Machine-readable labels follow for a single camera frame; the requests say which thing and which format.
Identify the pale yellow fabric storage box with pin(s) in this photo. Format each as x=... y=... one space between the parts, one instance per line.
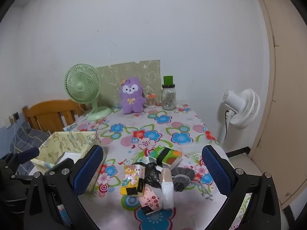
x=67 y=141

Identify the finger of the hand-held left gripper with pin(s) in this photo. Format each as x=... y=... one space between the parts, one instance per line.
x=30 y=154
x=66 y=163

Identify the white standing fan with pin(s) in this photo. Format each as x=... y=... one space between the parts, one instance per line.
x=242 y=107

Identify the black plastic bag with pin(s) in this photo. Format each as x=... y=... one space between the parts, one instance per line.
x=151 y=175

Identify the yellow cartoon tissue pack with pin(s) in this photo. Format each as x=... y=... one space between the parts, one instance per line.
x=130 y=175

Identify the green desk fan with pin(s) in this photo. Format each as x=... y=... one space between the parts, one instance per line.
x=80 y=86

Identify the purple plush toy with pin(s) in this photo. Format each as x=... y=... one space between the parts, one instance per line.
x=132 y=100

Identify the blue plaid pillow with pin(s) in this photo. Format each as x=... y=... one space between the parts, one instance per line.
x=26 y=139

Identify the floral tablecloth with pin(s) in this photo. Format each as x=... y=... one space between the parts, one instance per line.
x=168 y=129

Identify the pink tissue pack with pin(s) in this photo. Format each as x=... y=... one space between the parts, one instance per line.
x=150 y=198

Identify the green orange tissue pack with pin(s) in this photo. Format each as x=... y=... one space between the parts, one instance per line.
x=174 y=159

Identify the white tissue pack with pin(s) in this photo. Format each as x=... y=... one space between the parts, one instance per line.
x=167 y=191

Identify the green patterned board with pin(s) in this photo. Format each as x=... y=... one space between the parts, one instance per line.
x=112 y=76

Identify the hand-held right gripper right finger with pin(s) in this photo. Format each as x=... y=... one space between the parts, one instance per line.
x=217 y=170

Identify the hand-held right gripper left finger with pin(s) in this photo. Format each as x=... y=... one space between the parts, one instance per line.
x=87 y=170

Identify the beige wooden cabinet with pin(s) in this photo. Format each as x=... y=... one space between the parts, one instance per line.
x=287 y=100

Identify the small jar with orange lid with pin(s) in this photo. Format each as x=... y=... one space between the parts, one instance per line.
x=151 y=103

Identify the glass jar with green lid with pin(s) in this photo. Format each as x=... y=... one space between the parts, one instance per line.
x=168 y=100

